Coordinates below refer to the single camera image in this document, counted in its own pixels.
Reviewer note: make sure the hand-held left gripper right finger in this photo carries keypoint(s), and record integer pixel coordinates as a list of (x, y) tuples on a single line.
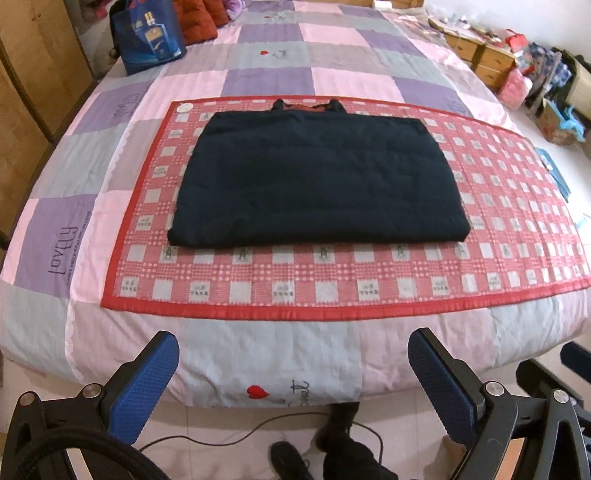
[(443, 387)]

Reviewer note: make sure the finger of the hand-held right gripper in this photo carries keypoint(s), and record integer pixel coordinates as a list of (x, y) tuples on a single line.
[(577, 359), (538, 376)]

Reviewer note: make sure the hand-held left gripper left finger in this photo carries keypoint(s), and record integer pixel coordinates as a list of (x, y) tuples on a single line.
[(143, 387)]

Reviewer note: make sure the dark navy padded jacket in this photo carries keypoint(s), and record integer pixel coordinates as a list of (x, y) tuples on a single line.
[(318, 184)]

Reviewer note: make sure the pile of clothes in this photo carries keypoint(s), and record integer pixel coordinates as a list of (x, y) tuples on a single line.
[(547, 64)]

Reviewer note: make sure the person's right shoe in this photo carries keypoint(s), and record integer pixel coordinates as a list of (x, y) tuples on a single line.
[(337, 429)]

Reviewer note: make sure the person's shoe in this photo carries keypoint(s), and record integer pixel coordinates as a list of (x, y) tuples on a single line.
[(288, 461), (337, 429)]

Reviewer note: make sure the person's black shoes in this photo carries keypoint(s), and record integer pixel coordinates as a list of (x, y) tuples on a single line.
[(355, 466)]

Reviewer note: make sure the person's left shoe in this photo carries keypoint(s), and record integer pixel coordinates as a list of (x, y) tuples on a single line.
[(288, 461)]

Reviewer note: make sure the red checked mat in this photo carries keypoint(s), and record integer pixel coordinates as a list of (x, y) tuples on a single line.
[(508, 207)]

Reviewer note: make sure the light blue flat object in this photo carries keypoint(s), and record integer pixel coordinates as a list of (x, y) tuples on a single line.
[(556, 173)]

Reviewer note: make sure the small cardboard box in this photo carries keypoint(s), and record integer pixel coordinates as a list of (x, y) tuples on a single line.
[(549, 124)]

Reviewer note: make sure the light blue plastic bag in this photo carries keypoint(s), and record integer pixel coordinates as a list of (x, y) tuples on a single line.
[(572, 122)]

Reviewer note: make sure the olive storage box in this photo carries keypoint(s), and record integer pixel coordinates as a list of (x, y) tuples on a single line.
[(581, 83)]

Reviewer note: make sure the pink plush bag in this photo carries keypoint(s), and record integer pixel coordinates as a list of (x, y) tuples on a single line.
[(512, 90)]

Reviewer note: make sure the white round mat connector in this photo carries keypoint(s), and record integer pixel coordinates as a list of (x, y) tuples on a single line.
[(183, 107)]

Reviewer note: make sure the wooden nightstand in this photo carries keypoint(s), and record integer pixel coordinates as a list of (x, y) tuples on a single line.
[(494, 60)]

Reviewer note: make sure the red box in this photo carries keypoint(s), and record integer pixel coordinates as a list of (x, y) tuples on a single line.
[(516, 40)]

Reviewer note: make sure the patchwork quilt bed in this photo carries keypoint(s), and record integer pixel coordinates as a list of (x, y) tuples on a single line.
[(277, 78)]

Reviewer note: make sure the wooden wardrobe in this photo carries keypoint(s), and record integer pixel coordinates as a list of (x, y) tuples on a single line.
[(32, 69)]

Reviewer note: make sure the blue gift bag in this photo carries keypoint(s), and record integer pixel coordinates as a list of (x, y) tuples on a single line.
[(147, 41)]

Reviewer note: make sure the clutter of small items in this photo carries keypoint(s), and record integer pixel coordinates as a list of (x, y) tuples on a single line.
[(461, 30)]

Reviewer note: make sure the orange puffer jacket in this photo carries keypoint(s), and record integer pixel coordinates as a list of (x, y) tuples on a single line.
[(198, 21)]

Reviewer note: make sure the wooden headboard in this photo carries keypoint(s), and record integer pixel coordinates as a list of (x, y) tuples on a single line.
[(413, 2)]

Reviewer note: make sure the small white box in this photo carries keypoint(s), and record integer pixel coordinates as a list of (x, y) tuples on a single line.
[(383, 4)]

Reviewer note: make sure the purple patterned pillow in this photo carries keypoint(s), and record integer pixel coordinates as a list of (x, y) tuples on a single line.
[(234, 7)]

